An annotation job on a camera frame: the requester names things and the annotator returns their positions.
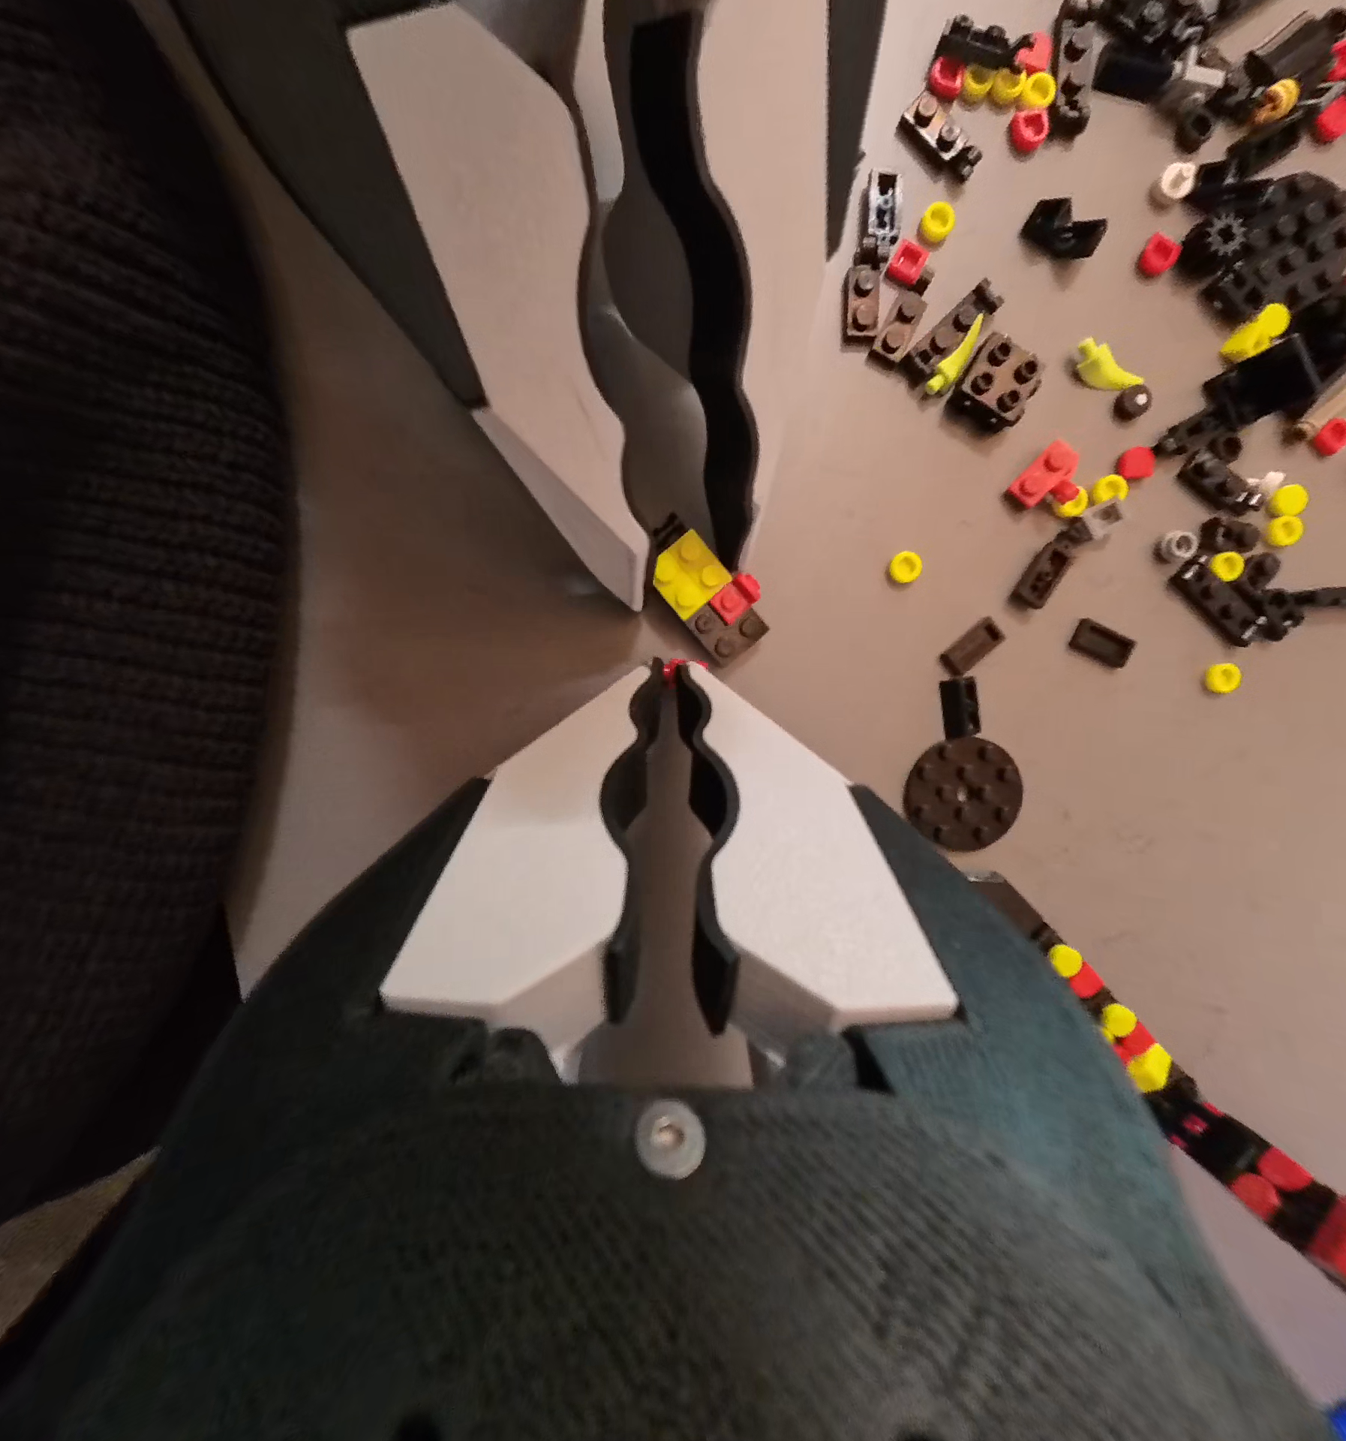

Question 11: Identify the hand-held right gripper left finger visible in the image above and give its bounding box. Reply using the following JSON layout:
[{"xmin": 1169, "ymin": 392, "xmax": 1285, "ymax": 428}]
[{"xmin": 380, "ymin": 664, "xmax": 671, "ymax": 1073}]

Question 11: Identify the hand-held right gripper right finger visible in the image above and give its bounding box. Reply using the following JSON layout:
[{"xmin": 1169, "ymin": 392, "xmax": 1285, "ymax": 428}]
[{"xmin": 673, "ymin": 662, "xmax": 959, "ymax": 1076}]

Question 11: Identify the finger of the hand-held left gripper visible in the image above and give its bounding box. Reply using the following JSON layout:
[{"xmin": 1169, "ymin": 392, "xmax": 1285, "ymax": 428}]
[
  {"xmin": 344, "ymin": 3, "xmax": 655, "ymax": 616},
  {"xmin": 626, "ymin": 0, "xmax": 835, "ymax": 568}
]

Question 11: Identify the dark lego plate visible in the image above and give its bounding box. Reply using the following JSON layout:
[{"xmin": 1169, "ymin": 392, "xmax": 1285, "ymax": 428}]
[{"xmin": 650, "ymin": 514, "xmax": 775, "ymax": 668}]

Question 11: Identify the pile of lego pieces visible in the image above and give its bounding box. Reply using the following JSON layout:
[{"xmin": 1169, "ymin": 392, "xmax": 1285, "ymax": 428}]
[{"xmin": 842, "ymin": 0, "xmax": 1346, "ymax": 742}]

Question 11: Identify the black round lego plate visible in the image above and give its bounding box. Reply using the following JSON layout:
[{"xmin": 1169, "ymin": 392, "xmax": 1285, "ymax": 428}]
[{"xmin": 902, "ymin": 736, "xmax": 1025, "ymax": 850}]

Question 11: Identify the black red yellow lego assembly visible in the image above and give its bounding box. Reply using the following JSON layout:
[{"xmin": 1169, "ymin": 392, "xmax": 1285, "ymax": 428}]
[{"xmin": 971, "ymin": 872, "xmax": 1346, "ymax": 1338}]

